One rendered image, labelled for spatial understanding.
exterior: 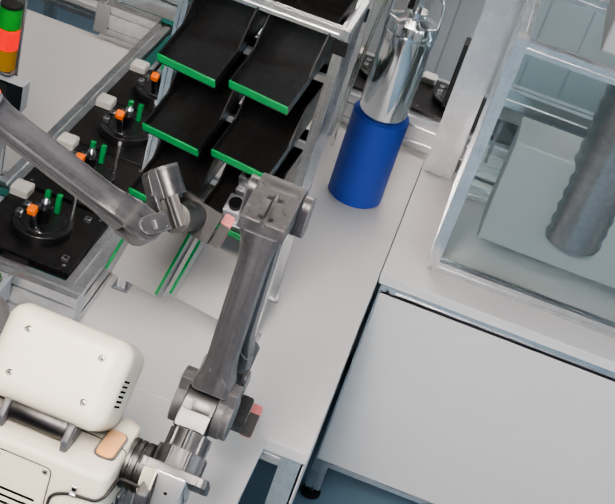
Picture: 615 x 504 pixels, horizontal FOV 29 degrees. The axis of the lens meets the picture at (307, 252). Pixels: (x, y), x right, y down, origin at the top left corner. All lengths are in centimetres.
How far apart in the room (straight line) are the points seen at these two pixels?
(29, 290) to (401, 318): 103
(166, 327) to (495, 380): 96
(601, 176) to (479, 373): 64
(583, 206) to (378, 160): 58
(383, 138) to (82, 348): 154
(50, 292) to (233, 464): 55
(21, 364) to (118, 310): 89
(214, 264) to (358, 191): 79
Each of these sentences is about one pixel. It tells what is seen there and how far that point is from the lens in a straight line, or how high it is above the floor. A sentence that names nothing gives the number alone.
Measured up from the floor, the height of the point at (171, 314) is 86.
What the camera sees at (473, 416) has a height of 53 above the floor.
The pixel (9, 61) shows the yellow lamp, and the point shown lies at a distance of 276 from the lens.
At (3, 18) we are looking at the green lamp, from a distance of 271.
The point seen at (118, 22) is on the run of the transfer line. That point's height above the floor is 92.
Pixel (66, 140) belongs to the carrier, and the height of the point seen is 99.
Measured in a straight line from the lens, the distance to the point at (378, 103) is 320.
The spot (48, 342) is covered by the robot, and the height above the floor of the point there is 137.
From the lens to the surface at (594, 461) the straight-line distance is 341.
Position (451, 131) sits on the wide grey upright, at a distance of 357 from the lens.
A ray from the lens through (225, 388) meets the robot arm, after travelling 197.
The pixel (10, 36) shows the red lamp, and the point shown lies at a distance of 273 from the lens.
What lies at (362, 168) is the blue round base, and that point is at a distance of 328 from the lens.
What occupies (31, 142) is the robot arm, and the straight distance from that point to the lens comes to 215.
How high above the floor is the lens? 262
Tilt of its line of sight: 34 degrees down
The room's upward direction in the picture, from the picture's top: 18 degrees clockwise
